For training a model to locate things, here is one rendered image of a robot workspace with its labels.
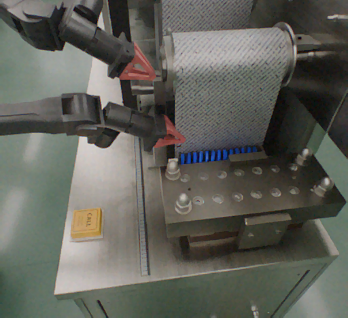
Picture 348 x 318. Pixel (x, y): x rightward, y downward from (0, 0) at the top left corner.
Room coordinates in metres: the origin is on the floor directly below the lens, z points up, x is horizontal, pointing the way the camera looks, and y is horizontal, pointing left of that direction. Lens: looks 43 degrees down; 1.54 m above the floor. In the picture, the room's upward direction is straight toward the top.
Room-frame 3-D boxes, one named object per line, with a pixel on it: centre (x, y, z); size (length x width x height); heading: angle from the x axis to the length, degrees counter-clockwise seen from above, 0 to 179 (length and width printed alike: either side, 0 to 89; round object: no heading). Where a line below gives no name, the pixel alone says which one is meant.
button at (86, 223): (0.38, 0.22, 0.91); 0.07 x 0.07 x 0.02; 8
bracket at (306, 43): (0.61, -0.28, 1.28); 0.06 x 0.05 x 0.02; 98
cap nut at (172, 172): (0.44, 0.00, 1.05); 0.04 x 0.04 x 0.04
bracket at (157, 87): (0.60, 0.06, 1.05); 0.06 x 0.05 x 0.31; 98
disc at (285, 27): (0.60, -0.24, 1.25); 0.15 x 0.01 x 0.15; 8
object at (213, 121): (0.52, -0.12, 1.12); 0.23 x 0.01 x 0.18; 98
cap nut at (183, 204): (0.34, -0.02, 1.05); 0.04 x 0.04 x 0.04
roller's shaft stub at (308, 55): (0.61, -0.28, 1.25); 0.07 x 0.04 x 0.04; 98
